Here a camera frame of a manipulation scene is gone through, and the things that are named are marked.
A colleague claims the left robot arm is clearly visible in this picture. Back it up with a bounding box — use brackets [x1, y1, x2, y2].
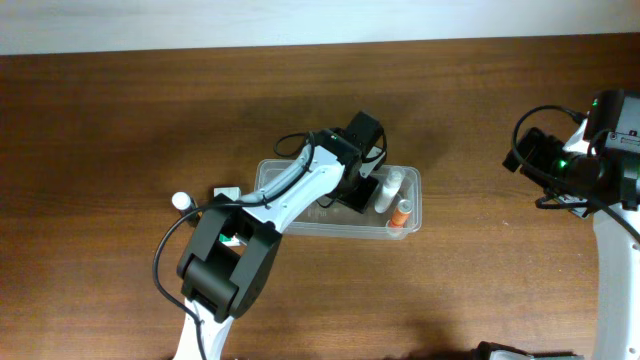
[174, 112, 387, 359]

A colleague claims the white squeeze bottle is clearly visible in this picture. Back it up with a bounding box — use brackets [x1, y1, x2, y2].
[374, 168, 405, 214]

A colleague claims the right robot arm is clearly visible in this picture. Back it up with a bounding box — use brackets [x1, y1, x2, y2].
[503, 89, 639, 359]

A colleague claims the clear plastic container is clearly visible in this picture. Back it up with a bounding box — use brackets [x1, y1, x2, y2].
[284, 165, 422, 240]

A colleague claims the white green medicine box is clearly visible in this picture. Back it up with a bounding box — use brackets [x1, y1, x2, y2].
[213, 187, 242, 247]

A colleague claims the black bottle white cap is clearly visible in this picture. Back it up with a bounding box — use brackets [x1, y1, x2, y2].
[171, 191, 201, 228]

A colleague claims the orange tube white cap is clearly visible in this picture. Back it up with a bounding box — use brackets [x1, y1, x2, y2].
[387, 199, 414, 228]

